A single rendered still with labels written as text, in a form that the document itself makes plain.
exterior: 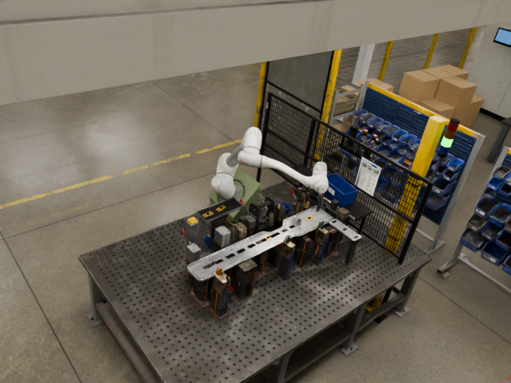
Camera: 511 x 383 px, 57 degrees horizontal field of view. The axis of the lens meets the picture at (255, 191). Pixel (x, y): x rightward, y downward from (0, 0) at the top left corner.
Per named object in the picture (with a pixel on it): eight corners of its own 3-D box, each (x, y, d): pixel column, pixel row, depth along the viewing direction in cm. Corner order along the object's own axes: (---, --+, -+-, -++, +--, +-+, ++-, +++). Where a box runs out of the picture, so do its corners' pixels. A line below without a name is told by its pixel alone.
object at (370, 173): (372, 197, 407) (382, 167, 390) (353, 185, 420) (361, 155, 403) (374, 197, 408) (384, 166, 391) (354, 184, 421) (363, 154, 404)
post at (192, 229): (188, 269, 373) (191, 226, 348) (183, 264, 377) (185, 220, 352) (197, 266, 377) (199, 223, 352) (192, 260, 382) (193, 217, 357)
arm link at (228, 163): (213, 176, 426) (217, 155, 434) (230, 182, 431) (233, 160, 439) (245, 145, 359) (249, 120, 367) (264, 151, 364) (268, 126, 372)
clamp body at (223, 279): (219, 322, 334) (223, 286, 313) (207, 308, 342) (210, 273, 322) (231, 315, 340) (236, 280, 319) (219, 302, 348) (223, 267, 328)
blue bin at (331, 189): (340, 207, 410) (344, 194, 403) (318, 188, 431) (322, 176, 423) (354, 202, 418) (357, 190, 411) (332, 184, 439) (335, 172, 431)
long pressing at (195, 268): (201, 285, 321) (201, 283, 320) (183, 266, 335) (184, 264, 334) (335, 219, 402) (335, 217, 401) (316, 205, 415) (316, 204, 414)
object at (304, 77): (318, 188, 622) (353, 36, 509) (310, 191, 614) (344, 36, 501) (255, 143, 702) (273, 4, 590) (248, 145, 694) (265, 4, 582)
